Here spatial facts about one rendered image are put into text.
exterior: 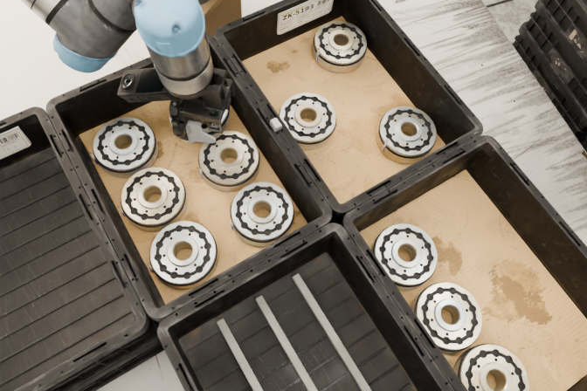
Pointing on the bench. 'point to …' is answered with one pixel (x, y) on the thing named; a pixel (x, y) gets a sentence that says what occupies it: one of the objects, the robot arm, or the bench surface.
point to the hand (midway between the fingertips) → (192, 125)
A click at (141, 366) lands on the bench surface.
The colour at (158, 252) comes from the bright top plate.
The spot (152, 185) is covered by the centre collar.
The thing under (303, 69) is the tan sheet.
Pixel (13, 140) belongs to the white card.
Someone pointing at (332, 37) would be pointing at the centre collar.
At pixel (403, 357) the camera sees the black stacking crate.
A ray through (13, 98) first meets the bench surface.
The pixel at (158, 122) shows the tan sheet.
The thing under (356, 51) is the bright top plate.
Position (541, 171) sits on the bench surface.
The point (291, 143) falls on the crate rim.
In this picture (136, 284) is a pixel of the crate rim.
